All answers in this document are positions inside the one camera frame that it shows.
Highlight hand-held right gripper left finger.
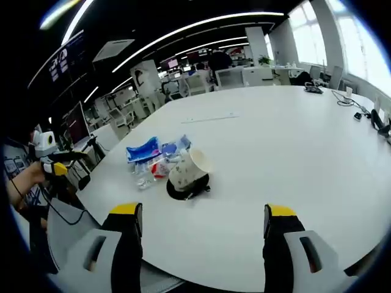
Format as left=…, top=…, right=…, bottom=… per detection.
left=56, top=201, right=144, bottom=293

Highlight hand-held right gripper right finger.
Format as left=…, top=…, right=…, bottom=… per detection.
left=262, top=203, right=358, bottom=293

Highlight blue tissue packet item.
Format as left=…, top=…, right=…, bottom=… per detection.
left=125, top=136, right=163, bottom=165

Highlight clear water bottle item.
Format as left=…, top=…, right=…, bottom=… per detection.
left=131, top=160, right=170, bottom=190

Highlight translucent wet wipe packet item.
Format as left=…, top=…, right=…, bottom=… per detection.
left=160, top=134, right=193, bottom=160

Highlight patterned paper cup item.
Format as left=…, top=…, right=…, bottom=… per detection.
left=169, top=148, right=214, bottom=192

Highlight person's left hand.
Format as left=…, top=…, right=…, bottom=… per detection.
left=18, top=161, right=46, bottom=187

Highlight black tripod stand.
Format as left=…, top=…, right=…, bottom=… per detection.
left=84, top=136, right=106, bottom=167

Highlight person's printed shirt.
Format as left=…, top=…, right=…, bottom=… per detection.
left=2, top=137, right=49, bottom=220

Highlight laptop on stand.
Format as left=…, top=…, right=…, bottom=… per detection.
left=62, top=101, right=93, bottom=148

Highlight grey chair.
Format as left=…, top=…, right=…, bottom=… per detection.
left=45, top=197, right=103, bottom=274

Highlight white office chair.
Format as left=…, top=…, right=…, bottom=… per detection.
left=183, top=74, right=215, bottom=97
left=215, top=67, right=245, bottom=92
left=106, top=106, right=136, bottom=132

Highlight white table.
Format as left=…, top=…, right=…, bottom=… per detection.
left=75, top=85, right=391, bottom=292

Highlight ceiling air conditioner unit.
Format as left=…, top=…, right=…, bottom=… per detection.
left=91, top=38, right=136, bottom=63

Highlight white inset power strip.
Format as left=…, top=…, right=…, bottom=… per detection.
left=180, top=111, right=241, bottom=125

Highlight black curved desk object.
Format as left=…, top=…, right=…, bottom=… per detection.
left=370, top=109, right=391, bottom=139

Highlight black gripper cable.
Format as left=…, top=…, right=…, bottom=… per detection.
left=9, top=176, right=90, bottom=226

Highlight dark wall display screens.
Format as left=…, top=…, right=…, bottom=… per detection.
left=47, top=30, right=88, bottom=83

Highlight black round cable grommet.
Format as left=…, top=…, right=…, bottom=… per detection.
left=166, top=173, right=211, bottom=201

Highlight black cable on table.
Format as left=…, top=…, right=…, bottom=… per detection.
left=331, top=90, right=372, bottom=118

